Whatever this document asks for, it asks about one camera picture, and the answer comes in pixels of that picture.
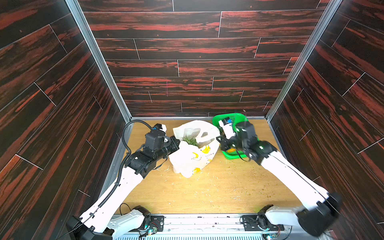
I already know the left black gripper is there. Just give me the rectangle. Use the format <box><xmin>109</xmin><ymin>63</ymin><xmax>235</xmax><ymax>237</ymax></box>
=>
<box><xmin>152</xmin><ymin>136</ymin><xmax>181</xmax><ymax>163</ymax></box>

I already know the white plastic bag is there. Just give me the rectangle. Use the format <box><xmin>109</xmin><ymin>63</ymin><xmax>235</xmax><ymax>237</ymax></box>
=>
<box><xmin>169</xmin><ymin>120</ymin><xmax>220</xmax><ymax>178</ymax></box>

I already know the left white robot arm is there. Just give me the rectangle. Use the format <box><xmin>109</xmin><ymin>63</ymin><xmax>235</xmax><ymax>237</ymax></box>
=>
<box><xmin>63</xmin><ymin>124</ymin><xmax>180</xmax><ymax>240</ymax></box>

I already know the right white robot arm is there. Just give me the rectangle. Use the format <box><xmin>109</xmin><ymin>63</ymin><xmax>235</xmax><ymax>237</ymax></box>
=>
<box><xmin>214</xmin><ymin>117</ymin><xmax>342</xmax><ymax>237</ymax></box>

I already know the green plastic basket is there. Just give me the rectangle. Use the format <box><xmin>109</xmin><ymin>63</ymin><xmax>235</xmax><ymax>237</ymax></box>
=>
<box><xmin>213</xmin><ymin>113</ymin><xmax>249</xmax><ymax>161</ymax></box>

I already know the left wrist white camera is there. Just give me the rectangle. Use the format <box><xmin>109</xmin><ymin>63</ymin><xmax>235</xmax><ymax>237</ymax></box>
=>
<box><xmin>152</xmin><ymin>124</ymin><xmax>167</xmax><ymax>135</ymax></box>

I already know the wrist white camera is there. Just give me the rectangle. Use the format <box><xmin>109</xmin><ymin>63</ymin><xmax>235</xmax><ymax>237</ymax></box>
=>
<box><xmin>219</xmin><ymin>117</ymin><xmax>236</xmax><ymax>140</ymax></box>
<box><xmin>152</xmin><ymin>124</ymin><xmax>167</xmax><ymax>135</ymax></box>

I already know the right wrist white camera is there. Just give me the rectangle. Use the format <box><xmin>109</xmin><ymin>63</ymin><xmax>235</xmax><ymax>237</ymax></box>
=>
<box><xmin>219</xmin><ymin>117</ymin><xmax>236</xmax><ymax>140</ymax></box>

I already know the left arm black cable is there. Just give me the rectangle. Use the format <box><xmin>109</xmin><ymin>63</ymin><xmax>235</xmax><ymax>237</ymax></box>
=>
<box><xmin>83</xmin><ymin>119</ymin><xmax>154</xmax><ymax>223</ymax></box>

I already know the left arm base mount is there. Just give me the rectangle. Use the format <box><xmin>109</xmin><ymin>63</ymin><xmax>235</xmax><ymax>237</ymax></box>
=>
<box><xmin>130</xmin><ymin>206</ymin><xmax>165</xmax><ymax>238</ymax></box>

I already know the metal front rail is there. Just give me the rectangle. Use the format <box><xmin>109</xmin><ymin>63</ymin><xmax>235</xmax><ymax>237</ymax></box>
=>
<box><xmin>113</xmin><ymin>213</ymin><xmax>301</xmax><ymax>240</ymax></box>

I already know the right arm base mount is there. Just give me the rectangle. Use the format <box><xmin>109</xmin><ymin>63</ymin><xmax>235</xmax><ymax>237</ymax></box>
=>
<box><xmin>240</xmin><ymin>205</ymin><xmax>285</xmax><ymax>240</ymax></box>

